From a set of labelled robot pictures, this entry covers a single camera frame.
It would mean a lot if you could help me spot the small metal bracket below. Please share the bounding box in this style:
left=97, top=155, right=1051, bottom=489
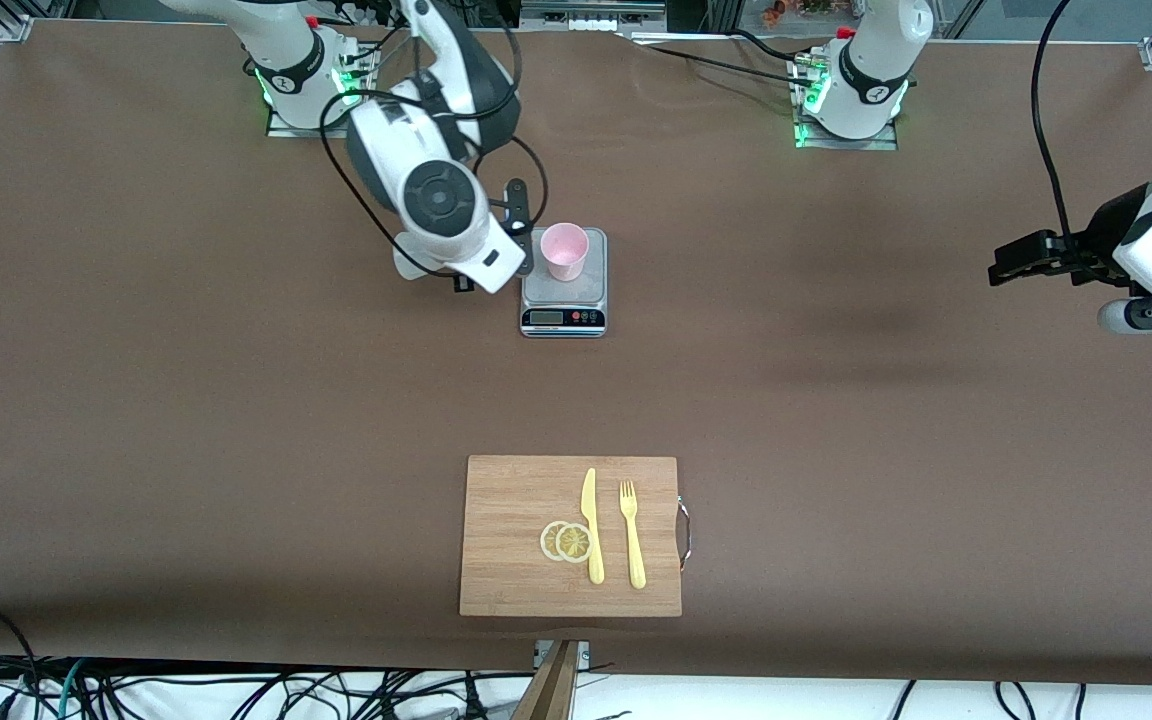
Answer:
left=533, top=640, right=592, bottom=669

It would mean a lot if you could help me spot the pink plastic cup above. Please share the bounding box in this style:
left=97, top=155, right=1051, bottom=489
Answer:
left=540, top=223, right=590, bottom=282

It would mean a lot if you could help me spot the wooden post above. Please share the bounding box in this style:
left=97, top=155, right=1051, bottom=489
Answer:
left=511, top=640, right=582, bottom=720

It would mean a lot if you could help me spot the green floor cable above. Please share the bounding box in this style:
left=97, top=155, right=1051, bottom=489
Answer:
left=60, top=658, right=89, bottom=720

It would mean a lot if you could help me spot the yellow plastic fork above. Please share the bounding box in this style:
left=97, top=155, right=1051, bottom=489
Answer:
left=619, top=480, right=647, bottom=589

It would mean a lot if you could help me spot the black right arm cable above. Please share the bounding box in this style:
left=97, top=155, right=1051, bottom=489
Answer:
left=320, top=0, right=549, bottom=293

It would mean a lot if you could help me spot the black tabletop cable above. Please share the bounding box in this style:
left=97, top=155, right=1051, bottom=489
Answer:
left=634, top=28, right=817, bottom=83

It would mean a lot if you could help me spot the yellow plastic knife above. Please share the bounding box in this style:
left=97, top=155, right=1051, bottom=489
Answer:
left=581, top=468, right=605, bottom=585

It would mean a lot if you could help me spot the wooden cutting board, metal handle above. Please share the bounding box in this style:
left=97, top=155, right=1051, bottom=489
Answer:
left=459, top=455, right=693, bottom=618

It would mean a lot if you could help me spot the silver digital kitchen scale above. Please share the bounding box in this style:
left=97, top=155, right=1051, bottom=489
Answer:
left=520, top=227, right=608, bottom=339

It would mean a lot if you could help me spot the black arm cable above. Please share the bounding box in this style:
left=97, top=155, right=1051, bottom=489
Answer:
left=1031, top=0, right=1079, bottom=243
left=320, top=0, right=549, bottom=293

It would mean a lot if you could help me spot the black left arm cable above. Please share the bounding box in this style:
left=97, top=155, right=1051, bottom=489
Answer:
left=1031, top=0, right=1079, bottom=243

